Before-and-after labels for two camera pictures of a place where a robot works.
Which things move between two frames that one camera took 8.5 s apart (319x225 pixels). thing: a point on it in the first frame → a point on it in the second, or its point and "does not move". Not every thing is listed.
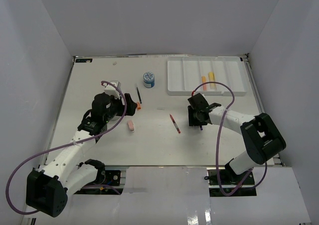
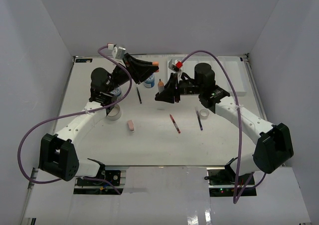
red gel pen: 175,123 does not move
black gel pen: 139,95 does not move
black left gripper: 131,105 → 141,70
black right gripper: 192,121 → 168,94
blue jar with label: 149,79 does not move
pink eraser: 130,124 does not move
